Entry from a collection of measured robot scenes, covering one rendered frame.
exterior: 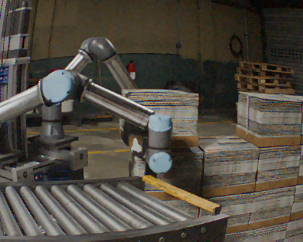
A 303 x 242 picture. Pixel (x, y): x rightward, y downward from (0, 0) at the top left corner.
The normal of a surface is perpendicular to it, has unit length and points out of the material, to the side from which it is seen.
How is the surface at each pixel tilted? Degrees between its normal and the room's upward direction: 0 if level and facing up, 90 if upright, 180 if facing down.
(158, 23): 90
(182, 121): 84
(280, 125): 90
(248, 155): 90
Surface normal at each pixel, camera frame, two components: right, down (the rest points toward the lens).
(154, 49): 0.48, 0.13
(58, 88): 0.04, 0.10
